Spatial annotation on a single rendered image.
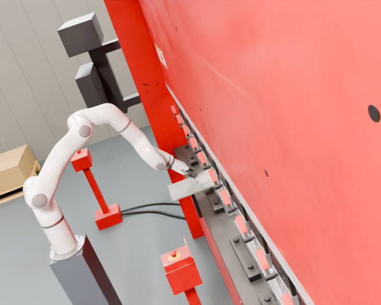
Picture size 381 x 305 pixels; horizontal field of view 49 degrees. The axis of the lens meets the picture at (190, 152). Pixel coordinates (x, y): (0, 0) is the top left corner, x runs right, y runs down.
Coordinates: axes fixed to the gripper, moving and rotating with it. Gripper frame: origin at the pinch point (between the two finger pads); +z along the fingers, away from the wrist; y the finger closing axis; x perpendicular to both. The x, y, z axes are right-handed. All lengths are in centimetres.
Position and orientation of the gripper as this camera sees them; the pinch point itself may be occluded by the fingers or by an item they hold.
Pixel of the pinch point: (192, 173)
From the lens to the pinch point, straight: 238.5
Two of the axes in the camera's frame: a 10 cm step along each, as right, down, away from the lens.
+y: -3.3, -3.3, 8.9
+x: -5.0, 8.5, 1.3
